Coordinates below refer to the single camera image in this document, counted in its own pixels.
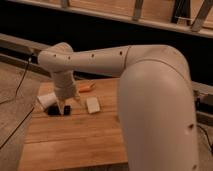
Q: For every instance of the orange carrot toy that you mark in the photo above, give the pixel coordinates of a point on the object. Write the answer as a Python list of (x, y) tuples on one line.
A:
[(86, 88)]

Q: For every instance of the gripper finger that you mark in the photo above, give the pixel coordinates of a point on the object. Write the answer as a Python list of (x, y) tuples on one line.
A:
[(79, 101), (61, 105)]

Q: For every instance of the white paper cup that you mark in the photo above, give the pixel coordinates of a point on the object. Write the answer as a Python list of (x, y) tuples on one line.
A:
[(47, 100)]

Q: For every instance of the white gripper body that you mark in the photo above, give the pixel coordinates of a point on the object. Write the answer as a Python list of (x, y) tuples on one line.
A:
[(64, 85)]

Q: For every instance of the black rectangular block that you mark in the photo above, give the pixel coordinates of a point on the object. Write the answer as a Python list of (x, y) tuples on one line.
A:
[(54, 110)]

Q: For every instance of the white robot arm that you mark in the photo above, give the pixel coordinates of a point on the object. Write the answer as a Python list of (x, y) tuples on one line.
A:
[(155, 99)]

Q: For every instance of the cream sponge block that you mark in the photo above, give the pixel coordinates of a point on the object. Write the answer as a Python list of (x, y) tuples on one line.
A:
[(92, 104)]

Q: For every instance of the wooden board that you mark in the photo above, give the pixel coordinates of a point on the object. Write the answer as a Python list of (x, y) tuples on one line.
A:
[(78, 140)]

